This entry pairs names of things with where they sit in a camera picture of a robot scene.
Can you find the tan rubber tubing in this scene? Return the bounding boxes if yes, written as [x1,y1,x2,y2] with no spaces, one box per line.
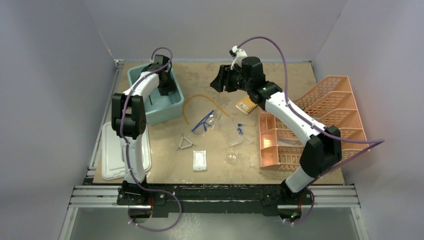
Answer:
[181,94,231,125]

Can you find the clear petri dish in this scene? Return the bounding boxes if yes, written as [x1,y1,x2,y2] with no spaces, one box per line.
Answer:
[226,148,240,165]

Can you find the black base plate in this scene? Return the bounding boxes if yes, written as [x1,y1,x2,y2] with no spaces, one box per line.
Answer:
[116,183,312,219]

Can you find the yellow spiral notebook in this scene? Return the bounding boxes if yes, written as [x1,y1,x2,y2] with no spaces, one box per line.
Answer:
[235,95,258,115]

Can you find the white sachet packet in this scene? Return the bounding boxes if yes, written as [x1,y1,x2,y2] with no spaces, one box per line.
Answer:
[192,150,207,171]

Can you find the orange plastic file organizer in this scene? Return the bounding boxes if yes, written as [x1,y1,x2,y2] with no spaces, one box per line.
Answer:
[259,75,367,171]

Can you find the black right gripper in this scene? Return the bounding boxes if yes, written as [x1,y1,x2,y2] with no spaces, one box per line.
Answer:
[211,64,253,93]

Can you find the clear plastic tube rack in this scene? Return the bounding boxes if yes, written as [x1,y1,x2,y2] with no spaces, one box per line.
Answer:
[217,117,244,147]

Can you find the blue capped pipette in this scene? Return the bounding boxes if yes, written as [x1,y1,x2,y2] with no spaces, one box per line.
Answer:
[237,123,256,127]
[237,127,254,144]

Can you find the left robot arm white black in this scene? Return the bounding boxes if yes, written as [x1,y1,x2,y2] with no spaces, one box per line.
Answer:
[111,54,172,205]

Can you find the white plastic bin lid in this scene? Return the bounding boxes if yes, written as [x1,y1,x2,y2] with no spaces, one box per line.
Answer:
[100,121,152,181]

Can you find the blue safety glasses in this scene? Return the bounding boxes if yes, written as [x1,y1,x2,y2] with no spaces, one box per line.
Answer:
[191,110,218,135]

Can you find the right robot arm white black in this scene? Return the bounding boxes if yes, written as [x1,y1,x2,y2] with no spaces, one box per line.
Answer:
[210,56,342,204]

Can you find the clay pipe triangle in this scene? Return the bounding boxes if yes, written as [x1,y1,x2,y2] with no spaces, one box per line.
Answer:
[177,134,195,150]

